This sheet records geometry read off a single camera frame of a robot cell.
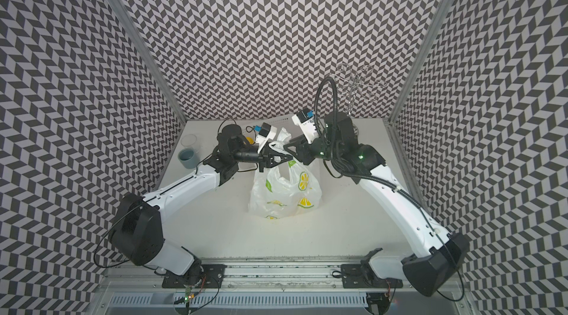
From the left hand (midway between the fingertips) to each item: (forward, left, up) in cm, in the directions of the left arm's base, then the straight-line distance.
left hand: (291, 159), depth 69 cm
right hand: (+1, 0, +4) cm, 4 cm away
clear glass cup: (+25, +48, -21) cm, 59 cm away
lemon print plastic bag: (-9, +6, -9) cm, 14 cm away
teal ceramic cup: (+17, +48, -24) cm, 56 cm away
